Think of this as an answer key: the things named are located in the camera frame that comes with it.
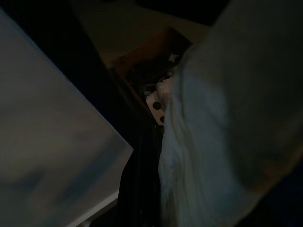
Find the white black-dotted fabric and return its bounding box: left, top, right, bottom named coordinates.
left=143, top=78, right=176, bottom=130

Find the brown wooden frame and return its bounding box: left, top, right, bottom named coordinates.
left=104, top=26, right=193, bottom=126

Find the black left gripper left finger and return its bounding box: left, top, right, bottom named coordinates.
left=117, top=124, right=152, bottom=227

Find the white cloth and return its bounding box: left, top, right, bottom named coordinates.
left=157, top=0, right=303, bottom=227

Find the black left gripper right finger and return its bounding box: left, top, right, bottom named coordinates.
left=143, top=125, right=164, bottom=227

